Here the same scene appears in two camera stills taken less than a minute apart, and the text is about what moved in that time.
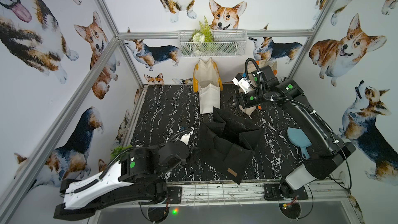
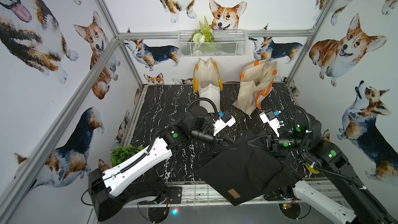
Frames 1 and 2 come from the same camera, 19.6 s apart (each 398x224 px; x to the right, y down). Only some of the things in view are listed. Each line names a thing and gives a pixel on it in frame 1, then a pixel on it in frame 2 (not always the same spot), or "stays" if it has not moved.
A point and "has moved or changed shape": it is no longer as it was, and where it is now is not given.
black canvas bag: [228, 144] has moved or changed shape
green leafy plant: [119, 150] stays
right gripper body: [250, 99] -> [289, 144]
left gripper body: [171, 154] -> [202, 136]
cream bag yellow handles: [207, 81] stays
